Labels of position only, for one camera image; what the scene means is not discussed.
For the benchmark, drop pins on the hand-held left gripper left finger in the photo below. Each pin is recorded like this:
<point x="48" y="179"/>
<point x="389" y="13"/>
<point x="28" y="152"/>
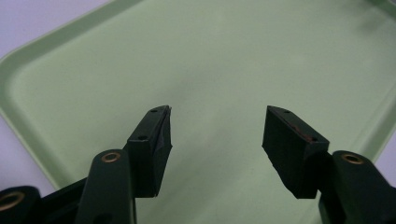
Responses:
<point x="149" y="155"/>

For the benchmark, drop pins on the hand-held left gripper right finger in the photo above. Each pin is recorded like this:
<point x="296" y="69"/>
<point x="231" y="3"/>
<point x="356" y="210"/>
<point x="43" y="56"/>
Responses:
<point x="292" y="155"/>

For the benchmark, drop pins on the light green plastic tray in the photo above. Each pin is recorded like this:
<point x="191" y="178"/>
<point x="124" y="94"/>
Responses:
<point x="218" y="62"/>

